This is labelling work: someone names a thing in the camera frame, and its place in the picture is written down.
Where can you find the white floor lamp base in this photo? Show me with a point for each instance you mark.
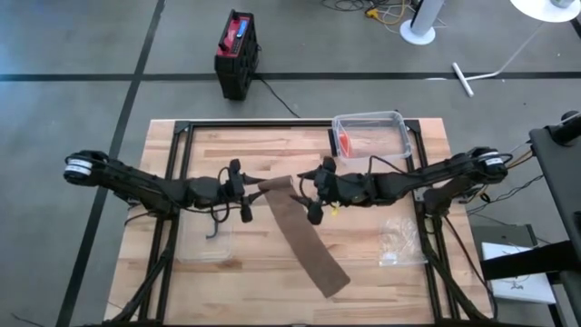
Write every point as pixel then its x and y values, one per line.
pixel 422 22

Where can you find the clear plastic bin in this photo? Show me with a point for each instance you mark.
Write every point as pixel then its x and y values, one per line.
pixel 381 136

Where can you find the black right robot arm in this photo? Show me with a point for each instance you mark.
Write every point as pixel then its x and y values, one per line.
pixel 408 181

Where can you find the small yellow tag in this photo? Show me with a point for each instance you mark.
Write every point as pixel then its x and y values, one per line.
pixel 335 209

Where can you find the brown cloth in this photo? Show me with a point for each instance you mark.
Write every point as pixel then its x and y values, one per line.
pixel 299 231

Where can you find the clear plastic bag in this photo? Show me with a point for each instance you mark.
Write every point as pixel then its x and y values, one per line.
pixel 401 243
pixel 355 144

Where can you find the dark grey flat panel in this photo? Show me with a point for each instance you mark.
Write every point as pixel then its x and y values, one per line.
pixel 499 236

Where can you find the white round side table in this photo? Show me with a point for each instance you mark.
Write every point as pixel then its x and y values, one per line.
pixel 544 9

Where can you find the red and black power station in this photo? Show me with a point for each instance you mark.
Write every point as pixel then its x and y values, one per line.
pixel 236 54

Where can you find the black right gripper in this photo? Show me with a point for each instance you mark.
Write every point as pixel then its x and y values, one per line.
pixel 329 164

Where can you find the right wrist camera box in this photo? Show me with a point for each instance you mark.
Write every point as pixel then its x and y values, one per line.
pixel 327 186

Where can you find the white paper sheet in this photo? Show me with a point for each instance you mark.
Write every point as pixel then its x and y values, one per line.
pixel 517 281

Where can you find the black side stand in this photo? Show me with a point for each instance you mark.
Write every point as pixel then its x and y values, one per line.
pixel 560 181

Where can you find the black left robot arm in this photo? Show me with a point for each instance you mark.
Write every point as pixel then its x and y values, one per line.
pixel 136 181

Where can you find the orange elastic bandage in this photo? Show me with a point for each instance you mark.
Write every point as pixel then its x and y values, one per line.
pixel 345 143

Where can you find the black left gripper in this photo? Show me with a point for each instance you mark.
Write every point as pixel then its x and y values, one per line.
pixel 234 165

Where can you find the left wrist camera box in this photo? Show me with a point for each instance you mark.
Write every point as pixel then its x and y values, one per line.
pixel 233 188

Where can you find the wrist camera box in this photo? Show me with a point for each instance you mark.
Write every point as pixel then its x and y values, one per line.
pixel 233 188
pixel 327 186

